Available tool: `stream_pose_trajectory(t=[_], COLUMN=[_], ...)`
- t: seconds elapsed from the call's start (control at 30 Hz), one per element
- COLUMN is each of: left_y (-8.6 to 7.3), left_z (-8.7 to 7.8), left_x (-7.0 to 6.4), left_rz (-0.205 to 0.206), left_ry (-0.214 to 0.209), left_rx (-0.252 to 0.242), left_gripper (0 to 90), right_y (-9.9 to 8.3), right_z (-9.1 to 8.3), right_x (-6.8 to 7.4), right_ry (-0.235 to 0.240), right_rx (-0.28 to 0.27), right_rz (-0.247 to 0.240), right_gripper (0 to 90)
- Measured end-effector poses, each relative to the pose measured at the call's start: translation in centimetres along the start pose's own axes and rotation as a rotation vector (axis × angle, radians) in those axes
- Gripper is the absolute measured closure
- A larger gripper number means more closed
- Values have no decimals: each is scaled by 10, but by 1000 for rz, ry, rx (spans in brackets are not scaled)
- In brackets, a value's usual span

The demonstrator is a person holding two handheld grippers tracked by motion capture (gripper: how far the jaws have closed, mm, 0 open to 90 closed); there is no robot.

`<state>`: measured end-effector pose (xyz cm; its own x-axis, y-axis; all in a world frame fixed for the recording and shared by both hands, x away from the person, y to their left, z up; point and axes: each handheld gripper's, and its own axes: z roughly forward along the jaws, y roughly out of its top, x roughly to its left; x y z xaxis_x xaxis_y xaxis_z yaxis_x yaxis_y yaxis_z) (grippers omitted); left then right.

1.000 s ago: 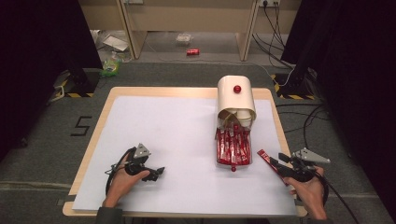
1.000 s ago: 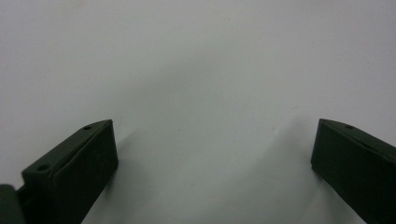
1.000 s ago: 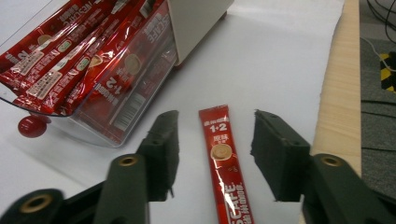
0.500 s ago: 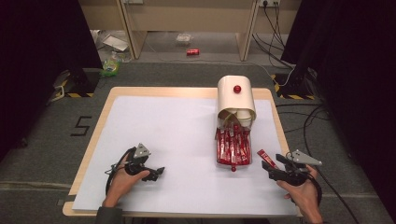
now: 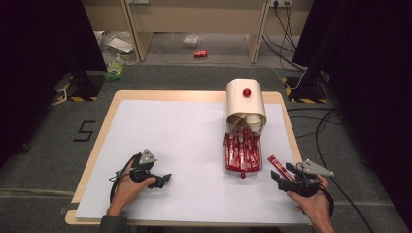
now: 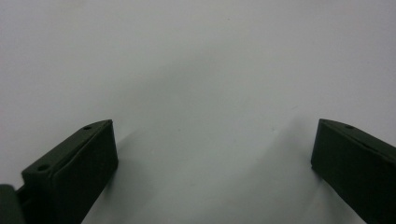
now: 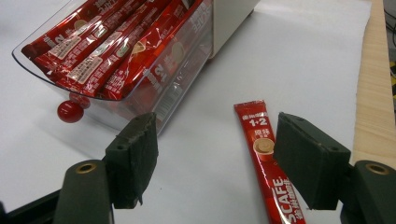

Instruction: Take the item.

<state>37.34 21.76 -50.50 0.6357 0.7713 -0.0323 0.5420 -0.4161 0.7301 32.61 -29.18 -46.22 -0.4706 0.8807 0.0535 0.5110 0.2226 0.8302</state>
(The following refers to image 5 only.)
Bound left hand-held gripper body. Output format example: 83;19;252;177
129;149;163;190

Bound brown paper item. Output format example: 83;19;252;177
227;114;249;129

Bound green plastic bag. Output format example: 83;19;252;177
104;59;127;81

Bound cream storage box red knob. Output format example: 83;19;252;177
223;78;268;135

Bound black socket cables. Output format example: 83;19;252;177
261;1;307;73

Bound black stand base hazard tape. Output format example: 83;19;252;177
281;76;328;105
52;70;105;103

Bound white cup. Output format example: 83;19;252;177
246;113;263;132

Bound person's left hand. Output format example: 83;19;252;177
106;159;157;216

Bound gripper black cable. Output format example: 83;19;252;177
319;183;335;222
109;154;139;202

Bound white plastic wrapper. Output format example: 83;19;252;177
95;30;137;64

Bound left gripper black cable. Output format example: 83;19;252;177
109;154;139;202

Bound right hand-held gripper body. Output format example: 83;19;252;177
277;158;335;198

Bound black curtain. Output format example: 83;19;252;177
292;0;412;224
0;0;109;168

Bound row of red packets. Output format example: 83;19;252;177
223;129;262;173

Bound white table mat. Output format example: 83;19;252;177
75;99;310;226

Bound clear plastic container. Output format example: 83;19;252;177
183;34;201;49

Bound person's right hand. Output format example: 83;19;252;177
287;174;336;233

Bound thin black floor cable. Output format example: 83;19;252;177
286;107;344;139

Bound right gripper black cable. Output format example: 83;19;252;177
319;183;335;222

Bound single red stick sachet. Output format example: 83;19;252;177
267;154;295;183

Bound long black floor cable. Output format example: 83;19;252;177
315;108;377;233

